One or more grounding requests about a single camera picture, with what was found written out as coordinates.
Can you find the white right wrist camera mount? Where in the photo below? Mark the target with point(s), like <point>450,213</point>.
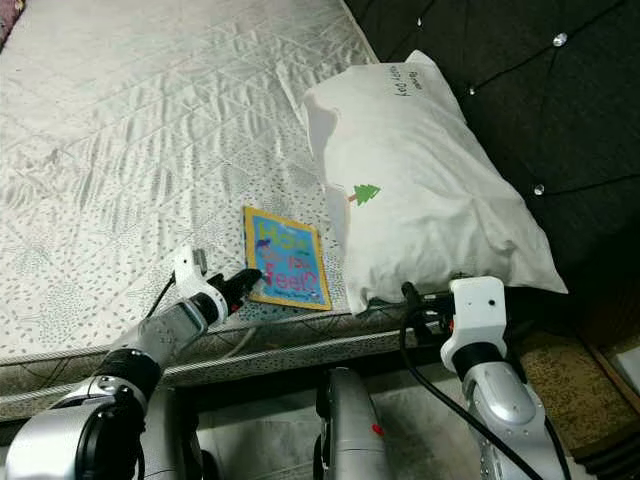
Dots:
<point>478,308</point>

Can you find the white quilted mattress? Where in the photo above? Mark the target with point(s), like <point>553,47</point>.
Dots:
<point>140,150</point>

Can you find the right robot leg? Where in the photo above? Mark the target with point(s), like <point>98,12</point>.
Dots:
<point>350,430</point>

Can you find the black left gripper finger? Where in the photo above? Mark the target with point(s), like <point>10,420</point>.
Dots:
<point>248,279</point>
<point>242,297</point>

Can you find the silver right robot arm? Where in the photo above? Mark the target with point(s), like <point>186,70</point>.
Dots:
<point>510,410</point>

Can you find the brown rug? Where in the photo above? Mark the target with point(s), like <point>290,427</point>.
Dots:
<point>580,390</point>

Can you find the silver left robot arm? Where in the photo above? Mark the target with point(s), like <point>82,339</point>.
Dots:
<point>60,440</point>

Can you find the dark bed frame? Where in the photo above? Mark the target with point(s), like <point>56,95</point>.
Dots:
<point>260,375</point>

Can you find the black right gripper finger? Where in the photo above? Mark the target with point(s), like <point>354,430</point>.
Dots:
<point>412,305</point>

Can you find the black tufted headboard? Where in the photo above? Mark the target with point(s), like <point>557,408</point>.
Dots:
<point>540,100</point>

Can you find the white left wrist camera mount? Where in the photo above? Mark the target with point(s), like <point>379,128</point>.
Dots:
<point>192,270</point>

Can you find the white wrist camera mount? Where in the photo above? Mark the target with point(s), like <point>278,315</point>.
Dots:
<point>192,270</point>
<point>478,308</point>

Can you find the How do you feel book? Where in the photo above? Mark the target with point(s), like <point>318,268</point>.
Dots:
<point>290,255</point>

